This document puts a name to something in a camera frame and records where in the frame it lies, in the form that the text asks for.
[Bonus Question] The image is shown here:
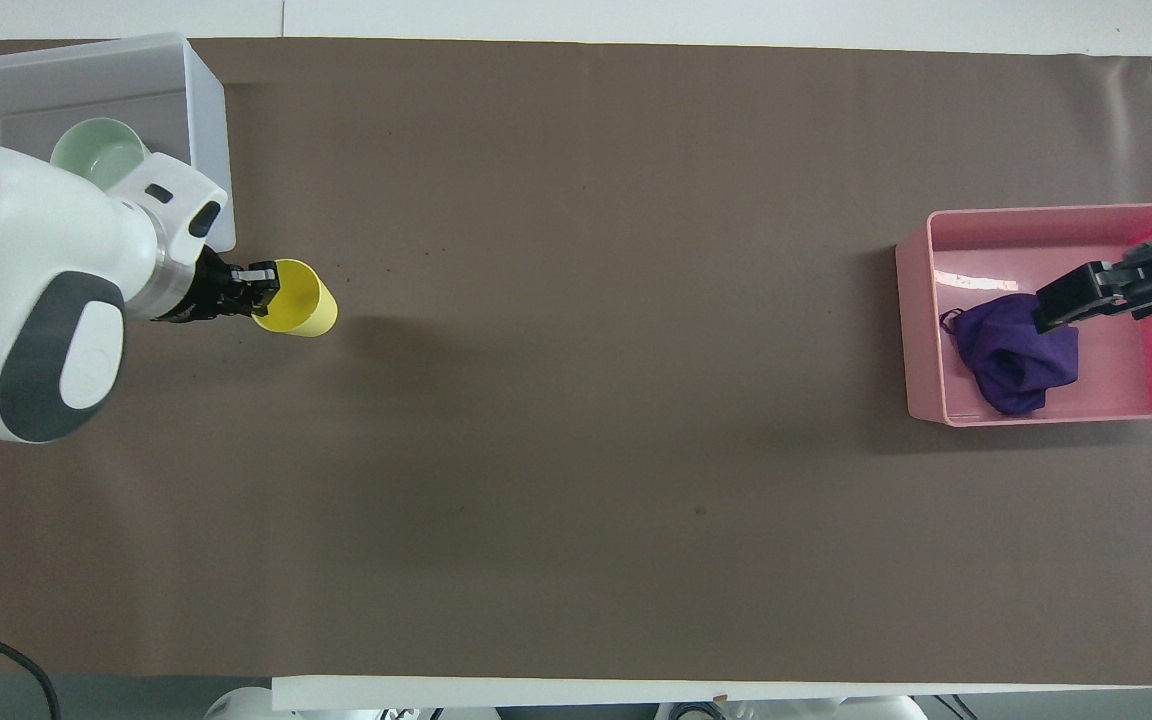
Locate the yellow plastic cup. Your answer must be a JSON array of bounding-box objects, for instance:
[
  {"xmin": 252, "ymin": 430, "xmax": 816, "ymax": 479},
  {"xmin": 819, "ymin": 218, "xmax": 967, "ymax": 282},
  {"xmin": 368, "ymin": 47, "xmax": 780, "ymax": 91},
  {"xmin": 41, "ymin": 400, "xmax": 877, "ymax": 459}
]
[{"xmin": 251, "ymin": 258, "xmax": 339, "ymax": 339}]

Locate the pale green cup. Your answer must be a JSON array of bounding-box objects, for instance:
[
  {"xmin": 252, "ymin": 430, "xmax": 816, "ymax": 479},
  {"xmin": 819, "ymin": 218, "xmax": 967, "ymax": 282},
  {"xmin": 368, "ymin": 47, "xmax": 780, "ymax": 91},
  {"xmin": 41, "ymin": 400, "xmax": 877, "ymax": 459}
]
[{"xmin": 49, "ymin": 117, "xmax": 153, "ymax": 194}]

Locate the pink plastic box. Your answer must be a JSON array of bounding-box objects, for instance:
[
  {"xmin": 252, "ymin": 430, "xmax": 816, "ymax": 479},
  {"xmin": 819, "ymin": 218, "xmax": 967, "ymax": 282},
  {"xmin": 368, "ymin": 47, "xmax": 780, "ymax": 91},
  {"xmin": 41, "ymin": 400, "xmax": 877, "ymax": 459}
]
[{"xmin": 894, "ymin": 203, "xmax": 1152, "ymax": 429}]

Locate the white plastic bin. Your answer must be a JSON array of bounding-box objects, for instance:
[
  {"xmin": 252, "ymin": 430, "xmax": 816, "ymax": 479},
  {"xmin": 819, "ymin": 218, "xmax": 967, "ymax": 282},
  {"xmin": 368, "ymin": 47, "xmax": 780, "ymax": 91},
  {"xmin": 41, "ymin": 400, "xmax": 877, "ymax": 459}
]
[{"xmin": 0, "ymin": 32, "xmax": 238, "ymax": 255}]

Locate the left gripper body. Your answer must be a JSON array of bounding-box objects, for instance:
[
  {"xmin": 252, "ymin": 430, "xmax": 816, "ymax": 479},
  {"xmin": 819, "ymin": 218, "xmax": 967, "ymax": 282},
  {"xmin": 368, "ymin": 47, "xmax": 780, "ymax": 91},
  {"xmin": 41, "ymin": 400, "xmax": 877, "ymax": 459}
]
[{"xmin": 158, "ymin": 246, "xmax": 240, "ymax": 325}]

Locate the purple cloth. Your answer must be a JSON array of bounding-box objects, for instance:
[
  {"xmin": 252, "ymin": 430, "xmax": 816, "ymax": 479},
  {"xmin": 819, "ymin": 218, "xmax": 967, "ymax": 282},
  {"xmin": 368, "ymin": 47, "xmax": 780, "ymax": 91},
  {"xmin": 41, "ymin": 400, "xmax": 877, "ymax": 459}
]
[{"xmin": 939, "ymin": 292, "xmax": 1081, "ymax": 417}]

